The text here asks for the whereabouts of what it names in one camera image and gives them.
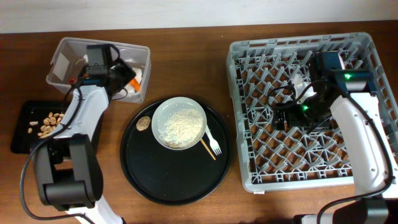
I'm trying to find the white paper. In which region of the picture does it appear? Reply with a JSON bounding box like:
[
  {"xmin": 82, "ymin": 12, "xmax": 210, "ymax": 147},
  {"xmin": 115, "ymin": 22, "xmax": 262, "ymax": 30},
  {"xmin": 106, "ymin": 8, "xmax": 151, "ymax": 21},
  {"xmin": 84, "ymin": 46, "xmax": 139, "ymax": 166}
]
[{"xmin": 125, "ymin": 68, "xmax": 142, "ymax": 93}]

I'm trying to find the orange carrot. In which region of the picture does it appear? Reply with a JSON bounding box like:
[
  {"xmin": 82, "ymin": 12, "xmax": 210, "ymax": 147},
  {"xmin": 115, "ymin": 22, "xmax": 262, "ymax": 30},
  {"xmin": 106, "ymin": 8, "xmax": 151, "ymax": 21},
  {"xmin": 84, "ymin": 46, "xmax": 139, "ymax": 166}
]
[{"xmin": 129, "ymin": 78, "xmax": 141, "ymax": 92}]

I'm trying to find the peanut shells pile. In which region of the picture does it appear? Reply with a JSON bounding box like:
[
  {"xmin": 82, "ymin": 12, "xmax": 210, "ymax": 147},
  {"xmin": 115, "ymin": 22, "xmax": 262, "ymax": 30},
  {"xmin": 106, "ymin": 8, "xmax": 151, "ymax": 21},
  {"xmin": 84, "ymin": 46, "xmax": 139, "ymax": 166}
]
[{"xmin": 27, "ymin": 112, "xmax": 65, "ymax": 139}]

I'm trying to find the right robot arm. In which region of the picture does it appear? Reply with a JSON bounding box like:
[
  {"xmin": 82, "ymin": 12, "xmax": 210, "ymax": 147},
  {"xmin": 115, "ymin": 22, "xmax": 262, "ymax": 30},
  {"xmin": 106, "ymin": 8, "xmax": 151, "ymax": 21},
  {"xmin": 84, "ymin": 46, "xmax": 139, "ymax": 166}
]
[{"xmin": 267, "ymin": 52, "xmax": 397, "ymax": 224}]

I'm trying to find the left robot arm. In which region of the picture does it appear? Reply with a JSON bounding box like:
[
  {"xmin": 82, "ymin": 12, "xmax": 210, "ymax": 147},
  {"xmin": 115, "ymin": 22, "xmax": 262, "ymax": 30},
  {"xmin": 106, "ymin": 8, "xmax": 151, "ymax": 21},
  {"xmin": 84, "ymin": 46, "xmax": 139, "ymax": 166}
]
[{"xmin": 26, "ymin": 44, "xmax": 136, "ymax": 223}]

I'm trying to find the grey dishwasher rack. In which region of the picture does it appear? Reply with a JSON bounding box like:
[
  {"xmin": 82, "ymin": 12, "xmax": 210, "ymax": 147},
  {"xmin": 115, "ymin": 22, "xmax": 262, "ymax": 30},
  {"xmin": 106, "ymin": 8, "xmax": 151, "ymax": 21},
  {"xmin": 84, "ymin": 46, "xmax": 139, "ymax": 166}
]
[{"xmin": 226, "ymin": 32, "xmax": 397, "ymax": 193}]

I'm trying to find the clear plastic bin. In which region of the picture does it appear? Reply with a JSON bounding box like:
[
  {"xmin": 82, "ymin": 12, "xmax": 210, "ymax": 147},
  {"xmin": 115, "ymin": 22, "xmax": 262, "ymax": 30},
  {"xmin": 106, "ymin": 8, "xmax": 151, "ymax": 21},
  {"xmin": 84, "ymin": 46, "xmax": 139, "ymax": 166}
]
[{"xmin": 46, "ymin": 37, "xmax": 151, "ymax": 103}]

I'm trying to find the brown round cookie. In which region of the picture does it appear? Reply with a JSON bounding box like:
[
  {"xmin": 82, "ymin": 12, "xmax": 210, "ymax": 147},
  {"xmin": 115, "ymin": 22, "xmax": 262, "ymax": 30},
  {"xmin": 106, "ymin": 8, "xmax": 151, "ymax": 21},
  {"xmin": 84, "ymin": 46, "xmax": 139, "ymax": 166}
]
[{"xmin": 136, "ymin": 116, "xmax": 151, "ymax": 131}]

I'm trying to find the grey plate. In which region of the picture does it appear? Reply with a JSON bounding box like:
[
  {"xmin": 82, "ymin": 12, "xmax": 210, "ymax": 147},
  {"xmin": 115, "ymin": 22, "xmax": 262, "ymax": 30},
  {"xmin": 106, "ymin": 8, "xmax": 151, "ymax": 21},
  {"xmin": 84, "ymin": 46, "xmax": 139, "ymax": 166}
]
[{"xmin": 151, "ymin": 96, "xmax": 207, "ymax": 151}]

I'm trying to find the black rectangular tray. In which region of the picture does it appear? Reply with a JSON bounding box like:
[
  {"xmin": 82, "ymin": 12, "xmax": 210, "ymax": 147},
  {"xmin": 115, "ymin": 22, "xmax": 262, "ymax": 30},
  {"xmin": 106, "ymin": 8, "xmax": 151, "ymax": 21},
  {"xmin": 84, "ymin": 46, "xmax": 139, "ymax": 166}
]
[{"xmin": 10, "ymin": 100, "xmax": 68, "ymax": 154}]

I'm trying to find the white plastic fork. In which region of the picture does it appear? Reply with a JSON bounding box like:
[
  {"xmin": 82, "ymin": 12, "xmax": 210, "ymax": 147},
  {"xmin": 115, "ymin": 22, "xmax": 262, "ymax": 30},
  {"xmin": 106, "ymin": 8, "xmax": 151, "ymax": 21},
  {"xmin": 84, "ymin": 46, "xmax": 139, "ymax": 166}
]
[{"xmin": 205, "ymin": 126, "xmax": 222, "ymax": 156}]

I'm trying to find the wooden chopstick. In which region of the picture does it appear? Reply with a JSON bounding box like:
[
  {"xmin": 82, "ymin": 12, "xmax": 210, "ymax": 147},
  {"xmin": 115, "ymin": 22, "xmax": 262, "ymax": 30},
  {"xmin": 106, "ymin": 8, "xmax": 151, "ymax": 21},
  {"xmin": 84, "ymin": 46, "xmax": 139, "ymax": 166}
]
[{"xmin": 200, "ymin": 139, "xmax": 216, "ymax": 161}]

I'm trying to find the round black tray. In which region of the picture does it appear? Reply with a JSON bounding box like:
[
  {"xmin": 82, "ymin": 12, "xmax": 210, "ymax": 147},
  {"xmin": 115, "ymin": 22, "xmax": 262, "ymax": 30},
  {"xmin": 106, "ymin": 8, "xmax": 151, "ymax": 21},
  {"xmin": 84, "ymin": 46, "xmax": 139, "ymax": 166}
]
[{"xmin": 120, "ymin": 100, "xmax": 233, "ymax": 205}]

